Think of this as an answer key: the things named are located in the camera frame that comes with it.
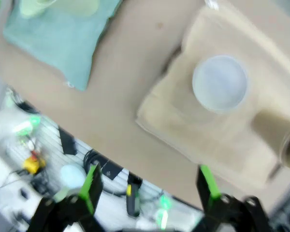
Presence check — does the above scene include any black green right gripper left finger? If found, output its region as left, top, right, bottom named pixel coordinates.
left=29, top=163, right=104, bottom=232

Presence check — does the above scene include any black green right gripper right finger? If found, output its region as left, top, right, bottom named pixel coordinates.
left=193, top=165, right=274, bottom=232

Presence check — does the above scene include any beige cloth mat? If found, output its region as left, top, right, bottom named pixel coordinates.
left=135, top=0, right=290, bottom=194

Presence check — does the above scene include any brown tall cup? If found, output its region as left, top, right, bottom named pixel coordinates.
left=252, top=108, right=290, bottom=170

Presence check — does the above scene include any pale blue bowl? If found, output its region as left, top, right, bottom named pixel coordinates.
left=192, top=55, right=248, bottom=114

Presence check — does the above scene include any teal cloth mat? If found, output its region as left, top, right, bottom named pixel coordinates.
left=2, top=0, right=124, bottom=92

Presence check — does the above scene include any light green bowl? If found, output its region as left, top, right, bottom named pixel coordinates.
left=19, top=0, right=59, bottom=19

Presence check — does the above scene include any pale blue round object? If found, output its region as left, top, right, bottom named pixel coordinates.
left=59, top=163, right=87, bottom=191

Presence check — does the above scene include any black device with yellow label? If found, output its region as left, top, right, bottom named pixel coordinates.
left=125, top=173, right=143, bottom=217

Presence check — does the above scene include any yellow emergency stop button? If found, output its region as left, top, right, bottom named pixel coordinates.
left=21, top=154, right=48, bottom=174

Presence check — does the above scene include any black cable coil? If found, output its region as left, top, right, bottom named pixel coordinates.
left=83, top=148, right=126, bottom=194

